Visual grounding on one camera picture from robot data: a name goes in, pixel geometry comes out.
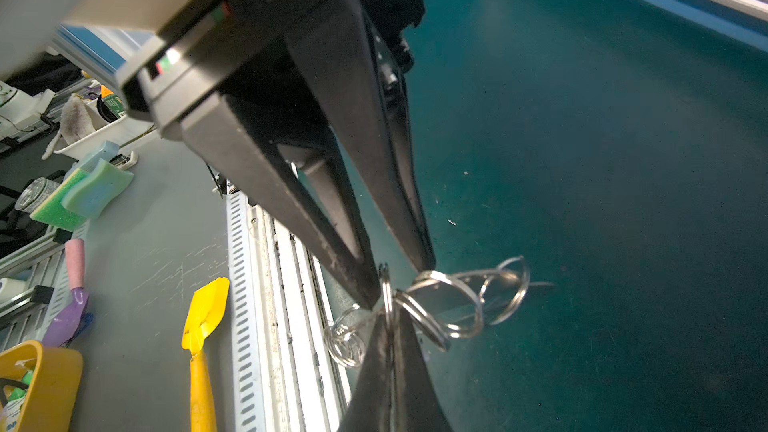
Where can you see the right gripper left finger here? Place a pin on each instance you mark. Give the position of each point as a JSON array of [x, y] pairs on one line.
[[371, 403]]

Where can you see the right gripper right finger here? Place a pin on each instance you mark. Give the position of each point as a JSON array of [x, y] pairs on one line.
[[416, 404]]

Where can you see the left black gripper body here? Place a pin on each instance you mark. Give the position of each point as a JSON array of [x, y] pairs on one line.
[[197, 51]]

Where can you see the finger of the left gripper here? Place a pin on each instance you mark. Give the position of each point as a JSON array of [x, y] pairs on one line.
[[289, 163], [334, 48]]

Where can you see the yellow toy shovel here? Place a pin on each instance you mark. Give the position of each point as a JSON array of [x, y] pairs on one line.
[[206, 311]]

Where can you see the white tray with cloth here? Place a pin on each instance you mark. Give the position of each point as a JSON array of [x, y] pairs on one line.
[[78, 135]]

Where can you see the green blue sponge stack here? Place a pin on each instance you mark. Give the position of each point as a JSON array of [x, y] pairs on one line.
[[88, 188]]

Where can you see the pink purple spatula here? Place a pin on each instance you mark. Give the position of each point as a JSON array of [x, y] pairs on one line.
[[66, 323]]

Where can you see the yellow plastic container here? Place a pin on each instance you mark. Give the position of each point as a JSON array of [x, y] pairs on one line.
[[39, 387]]

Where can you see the aluminium mounting rail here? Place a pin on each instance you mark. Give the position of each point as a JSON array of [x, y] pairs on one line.
[[310, 392]]

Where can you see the white slotted cable duct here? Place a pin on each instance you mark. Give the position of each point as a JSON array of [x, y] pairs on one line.
[[250, 392]]

